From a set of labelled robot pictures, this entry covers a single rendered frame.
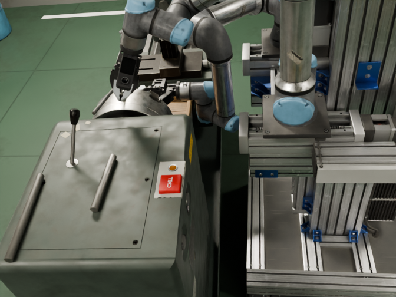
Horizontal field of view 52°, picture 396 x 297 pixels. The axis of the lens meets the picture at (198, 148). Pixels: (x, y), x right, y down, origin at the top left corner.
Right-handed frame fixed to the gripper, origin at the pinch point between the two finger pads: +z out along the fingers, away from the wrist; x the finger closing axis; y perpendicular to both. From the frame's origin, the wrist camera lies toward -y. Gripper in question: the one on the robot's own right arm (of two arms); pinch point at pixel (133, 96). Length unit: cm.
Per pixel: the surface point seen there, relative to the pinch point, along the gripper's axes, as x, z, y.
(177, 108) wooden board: -19.7, -14.5, 15.4
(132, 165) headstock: 17, -15, -57
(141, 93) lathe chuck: 14.1, -9.8, -17.2
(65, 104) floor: -108, 114, 138
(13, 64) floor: -108, 194, 209
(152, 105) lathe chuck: 11.4, -14.2, -21.3
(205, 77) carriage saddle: -15.6, -27.1, 34.6
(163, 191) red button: 18, -26, -67
